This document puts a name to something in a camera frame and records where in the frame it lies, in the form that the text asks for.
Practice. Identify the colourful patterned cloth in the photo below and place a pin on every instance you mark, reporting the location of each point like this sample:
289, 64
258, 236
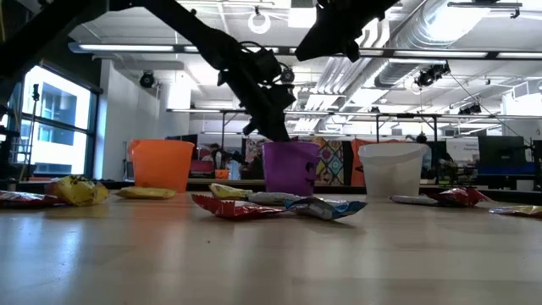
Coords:
331, 163

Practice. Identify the person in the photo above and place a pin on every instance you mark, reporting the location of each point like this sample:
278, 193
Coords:
216, 152

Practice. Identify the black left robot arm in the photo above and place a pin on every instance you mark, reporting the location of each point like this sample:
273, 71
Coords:
203, 38

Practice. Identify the black ceiling spotlight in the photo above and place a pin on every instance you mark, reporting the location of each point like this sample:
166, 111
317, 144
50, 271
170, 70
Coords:
429, 76

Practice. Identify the red candy pack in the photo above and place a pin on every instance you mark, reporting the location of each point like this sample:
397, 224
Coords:
235, 209
25, 199
459, 197

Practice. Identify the large dark-framed window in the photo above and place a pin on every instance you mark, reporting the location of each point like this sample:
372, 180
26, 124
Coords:
59, 148

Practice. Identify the white plastic bucket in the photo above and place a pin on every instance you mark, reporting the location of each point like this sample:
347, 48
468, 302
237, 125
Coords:
391, 169

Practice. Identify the black computer monitor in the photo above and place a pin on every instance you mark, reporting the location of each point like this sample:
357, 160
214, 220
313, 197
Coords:
501, 152

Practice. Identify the black metal frame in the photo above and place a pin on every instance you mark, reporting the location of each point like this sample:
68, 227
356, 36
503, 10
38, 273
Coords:
406, 114
228, 112

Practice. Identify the small orange pumpkin bucket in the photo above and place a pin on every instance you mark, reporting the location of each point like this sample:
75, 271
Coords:
221, 174

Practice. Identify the black tripod stand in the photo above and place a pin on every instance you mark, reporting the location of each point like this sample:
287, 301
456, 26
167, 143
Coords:
35, 95

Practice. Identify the silver flat snack packet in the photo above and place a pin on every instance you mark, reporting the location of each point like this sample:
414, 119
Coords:
413, 200

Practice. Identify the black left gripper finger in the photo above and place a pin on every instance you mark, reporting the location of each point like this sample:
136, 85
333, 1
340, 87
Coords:
284, 114
264, 120

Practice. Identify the black ceiling camera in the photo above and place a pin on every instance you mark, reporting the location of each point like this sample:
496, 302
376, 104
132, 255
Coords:
147, 79
289, 76

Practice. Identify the black overhead light rail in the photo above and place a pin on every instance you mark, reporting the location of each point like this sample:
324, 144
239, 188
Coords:
127, 47

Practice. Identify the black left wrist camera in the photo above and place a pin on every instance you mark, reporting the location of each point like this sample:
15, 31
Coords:
267, 65

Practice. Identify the orange plastic bucket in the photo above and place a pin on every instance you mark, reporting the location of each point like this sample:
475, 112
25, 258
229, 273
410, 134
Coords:
161, 167

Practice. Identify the orange fabric panel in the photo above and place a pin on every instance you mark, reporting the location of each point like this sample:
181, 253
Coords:
359, 159

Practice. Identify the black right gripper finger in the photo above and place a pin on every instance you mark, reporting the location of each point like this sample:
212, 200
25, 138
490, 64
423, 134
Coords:
345, 38
319, 29

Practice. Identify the purple plastic bucket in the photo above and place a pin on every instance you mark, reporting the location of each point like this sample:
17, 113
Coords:
288, 169

